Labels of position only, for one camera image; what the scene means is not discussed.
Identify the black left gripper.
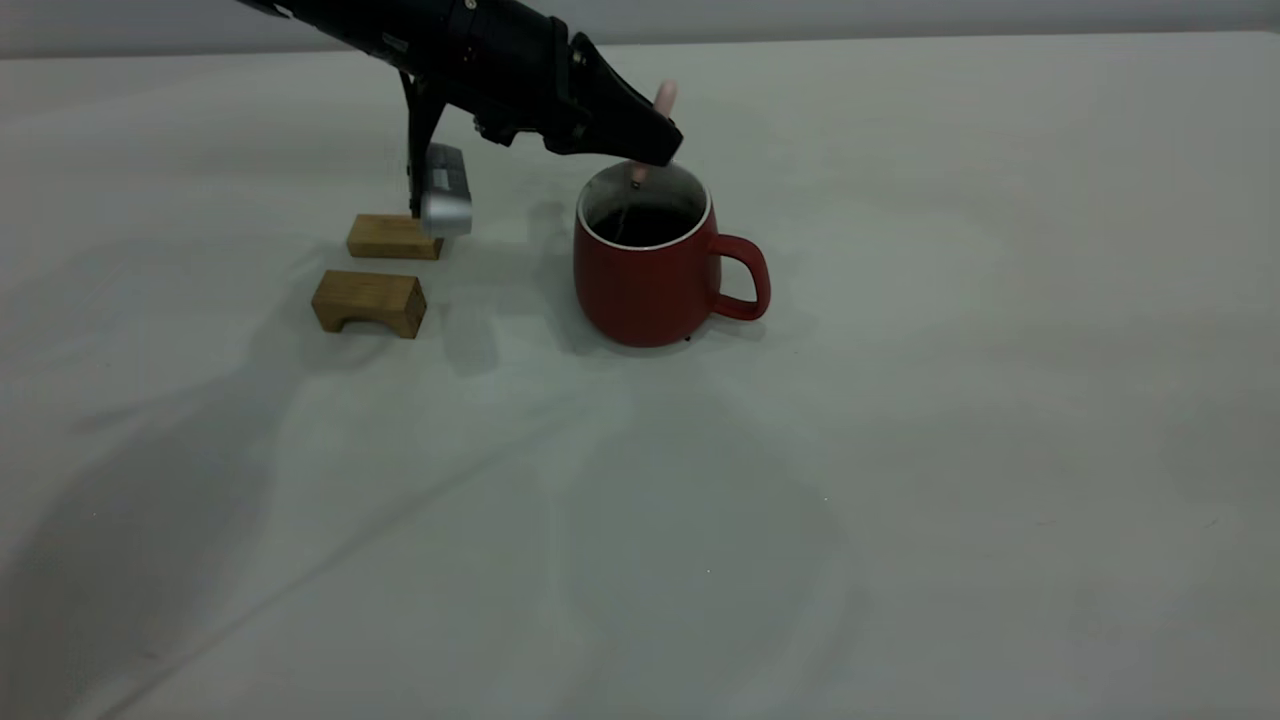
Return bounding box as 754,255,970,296
440,0,684,168

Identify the pink-handled metal spoon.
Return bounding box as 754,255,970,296
612,80,679,244

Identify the black coffee liquid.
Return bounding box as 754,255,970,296
597,205,698,248

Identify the red ceramic mug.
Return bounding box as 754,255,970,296
573,160,772,349

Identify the flat wooden block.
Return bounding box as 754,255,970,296
347,214,444,262

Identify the arched wooden block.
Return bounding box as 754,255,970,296
311,270,428,341

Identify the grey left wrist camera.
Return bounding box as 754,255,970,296
400,70,473,238

